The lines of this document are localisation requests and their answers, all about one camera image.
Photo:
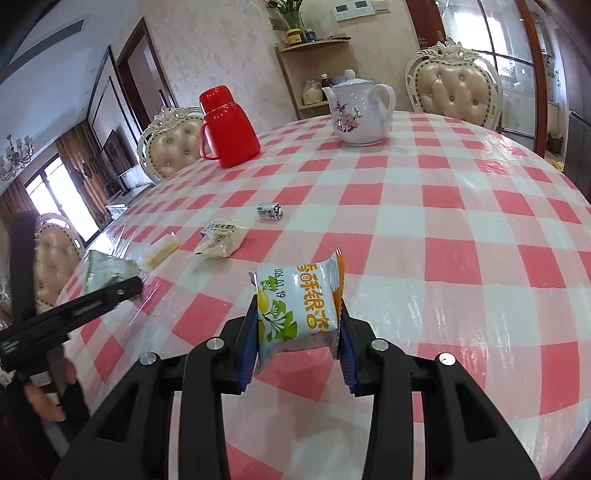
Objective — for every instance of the vase with green flowers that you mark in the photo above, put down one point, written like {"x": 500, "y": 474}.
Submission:
{"x": 288, "y": 14}

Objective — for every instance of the brown bottle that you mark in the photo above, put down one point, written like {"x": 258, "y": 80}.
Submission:
{"x": 327, "y": 81}

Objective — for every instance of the white television cabinet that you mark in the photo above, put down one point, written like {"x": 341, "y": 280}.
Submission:
{"x": 124, "y": 199}

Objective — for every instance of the yellow label jar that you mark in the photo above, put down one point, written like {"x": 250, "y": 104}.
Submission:
{"x": 294, "y": 37}

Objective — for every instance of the brown curtain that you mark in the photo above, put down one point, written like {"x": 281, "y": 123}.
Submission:
{"x": 87, "y": 157}

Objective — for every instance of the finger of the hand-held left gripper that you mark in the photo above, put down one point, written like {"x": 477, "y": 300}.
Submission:
{"x": 101, "y": 300}

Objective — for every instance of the white wall switch plates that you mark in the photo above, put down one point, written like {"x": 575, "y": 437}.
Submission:
{"x": 360, "y": 7}

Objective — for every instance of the person's left hand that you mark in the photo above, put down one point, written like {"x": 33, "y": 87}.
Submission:
{"x": 41, "y": 401}

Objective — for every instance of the wooden corner shelf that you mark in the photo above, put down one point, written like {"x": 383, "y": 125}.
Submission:
{"x": 288, "y": 69}

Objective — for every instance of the wooden framed glass partition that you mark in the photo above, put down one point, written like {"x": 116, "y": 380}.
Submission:
{"x": 512, "y": 92}

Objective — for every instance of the white label clear snack packet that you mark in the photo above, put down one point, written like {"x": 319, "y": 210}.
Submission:
{"x": 224, "y": 242}

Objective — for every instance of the crystal chandelier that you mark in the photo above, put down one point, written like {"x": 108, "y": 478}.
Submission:
{"x": 16, "y": 157}

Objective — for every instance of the flat screen television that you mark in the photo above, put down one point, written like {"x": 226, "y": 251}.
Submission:
{"x": 117, "y": 152}

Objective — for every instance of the green white snack packet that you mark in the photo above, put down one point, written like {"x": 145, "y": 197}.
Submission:
{"x": 106, "y": 272}

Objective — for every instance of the small blue white candy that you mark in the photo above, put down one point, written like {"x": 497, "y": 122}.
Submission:
{"x": 269, "y": 211}

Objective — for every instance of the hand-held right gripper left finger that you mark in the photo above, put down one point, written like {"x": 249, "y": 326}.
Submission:
{"x": 247, "y": 344}

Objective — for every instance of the white yellow leaf snack packet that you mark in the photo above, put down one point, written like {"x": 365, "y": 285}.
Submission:
{"x": 295, "y": 304}

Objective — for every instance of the cream tufted dining chair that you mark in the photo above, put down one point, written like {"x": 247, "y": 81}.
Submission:
{"x": 53, "y": 263}
{"x": 171, "y": 147}
{"x": 455, "y": 87}

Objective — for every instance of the white floral teapot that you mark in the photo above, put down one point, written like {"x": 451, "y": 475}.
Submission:
{"x": 360, "y": 120}

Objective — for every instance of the clear yellow cracker packet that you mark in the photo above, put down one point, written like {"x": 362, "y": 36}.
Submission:
{"x": 157, "y": 254}

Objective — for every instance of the pink checked tablecloth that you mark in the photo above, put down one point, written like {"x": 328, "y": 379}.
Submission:
{"x": 415, "y": 207}

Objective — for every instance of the clear bag of beige food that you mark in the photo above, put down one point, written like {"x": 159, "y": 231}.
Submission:
{"x": 311, "y": 93}

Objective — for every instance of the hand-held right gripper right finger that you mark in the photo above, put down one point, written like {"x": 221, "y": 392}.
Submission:
{"x": 346, "y": 353}

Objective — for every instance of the red thermos jug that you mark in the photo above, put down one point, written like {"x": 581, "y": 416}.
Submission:
{"x": 231, "y": 134}

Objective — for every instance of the dark jar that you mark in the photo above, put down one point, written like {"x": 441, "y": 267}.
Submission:
{"x": 311, "y": 36}

